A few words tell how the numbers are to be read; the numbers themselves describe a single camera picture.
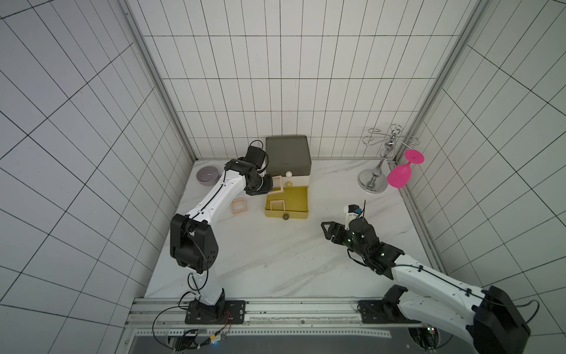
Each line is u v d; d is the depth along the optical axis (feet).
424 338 2.33
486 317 1.30
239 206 3.31
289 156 3.03
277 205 3.25
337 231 2.33
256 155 2.22
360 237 1.97
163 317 2.36
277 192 2.79
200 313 2.20
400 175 3.04
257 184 2.37
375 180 3.56
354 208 2.39
